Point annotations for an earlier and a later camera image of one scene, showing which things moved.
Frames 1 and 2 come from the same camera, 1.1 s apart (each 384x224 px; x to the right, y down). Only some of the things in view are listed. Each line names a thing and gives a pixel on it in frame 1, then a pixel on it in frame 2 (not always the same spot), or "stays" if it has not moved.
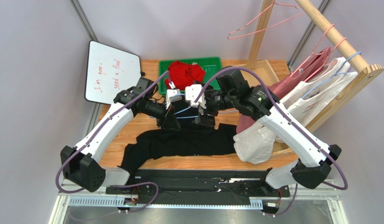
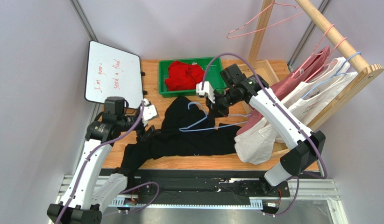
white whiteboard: x=109 y=71 stays
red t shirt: x=183 y=75 stays
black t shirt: x=193 y=137 stays
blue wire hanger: x=173 y=97 -> x=187 y=128
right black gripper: x=205 y=115 -> x=217 y=103
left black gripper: x=169 y=121 -> x=144 y=134
